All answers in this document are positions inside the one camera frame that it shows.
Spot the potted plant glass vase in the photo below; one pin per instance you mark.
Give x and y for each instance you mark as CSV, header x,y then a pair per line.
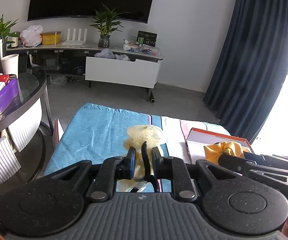
x,y
106,22

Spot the white wifi router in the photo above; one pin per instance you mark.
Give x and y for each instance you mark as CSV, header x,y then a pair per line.
x,y
75,39

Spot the orange yellow fabric scrunchie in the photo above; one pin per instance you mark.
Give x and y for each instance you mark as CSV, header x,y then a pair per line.
x,y
214,151

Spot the white ribbed drawer unit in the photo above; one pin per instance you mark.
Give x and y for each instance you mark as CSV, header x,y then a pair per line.
x,y
21,132

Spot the white plastic bag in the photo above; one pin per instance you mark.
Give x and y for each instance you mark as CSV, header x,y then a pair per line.
x,y
32,36

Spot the round dark side table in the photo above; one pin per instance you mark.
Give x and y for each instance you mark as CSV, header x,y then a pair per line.
x,y
32,87

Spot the striped blue table cloth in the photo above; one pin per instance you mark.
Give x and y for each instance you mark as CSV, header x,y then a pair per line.
x,y
97,132

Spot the dark blue curtain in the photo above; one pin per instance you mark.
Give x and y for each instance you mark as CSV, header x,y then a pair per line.
x,y
252,66

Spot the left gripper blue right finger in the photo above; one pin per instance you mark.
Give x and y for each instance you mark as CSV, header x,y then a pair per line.
x,y
175,170

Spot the yellow box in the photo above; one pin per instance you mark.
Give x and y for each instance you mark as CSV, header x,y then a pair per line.
x,y
51,37

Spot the white cat figurine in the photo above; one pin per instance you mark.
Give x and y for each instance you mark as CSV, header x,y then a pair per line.
x,y
126,45

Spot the orange white cardboard box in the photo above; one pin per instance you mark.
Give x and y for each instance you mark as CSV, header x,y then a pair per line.
x,y
199,138

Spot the grey cloth in drawer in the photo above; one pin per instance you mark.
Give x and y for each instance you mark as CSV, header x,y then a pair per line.
x,y
108,54

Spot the black green box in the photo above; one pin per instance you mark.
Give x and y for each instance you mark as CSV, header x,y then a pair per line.
x,y
147,38

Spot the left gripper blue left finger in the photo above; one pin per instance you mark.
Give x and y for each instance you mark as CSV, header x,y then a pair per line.
x,y
108,173

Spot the white drawer tv cabinet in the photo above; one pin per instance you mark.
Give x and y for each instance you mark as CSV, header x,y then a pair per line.
x,y
124,67

